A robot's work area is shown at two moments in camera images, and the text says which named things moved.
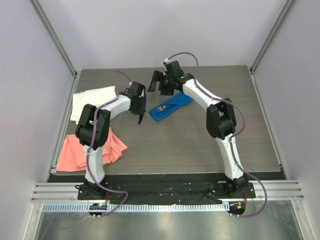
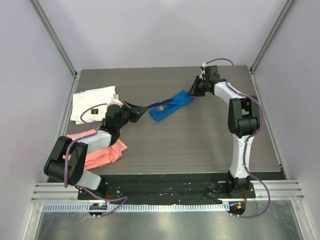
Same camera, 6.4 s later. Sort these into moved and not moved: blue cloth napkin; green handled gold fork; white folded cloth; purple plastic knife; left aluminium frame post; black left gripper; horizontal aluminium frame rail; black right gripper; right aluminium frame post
Moved: black left gripper; purple plastic knife; black right gripper
Not moved: green handled gold fork; right aluminium frame post; horizontal aluminium frame rail; white folded cloth; left aluminium frame post; blue cloth napkin
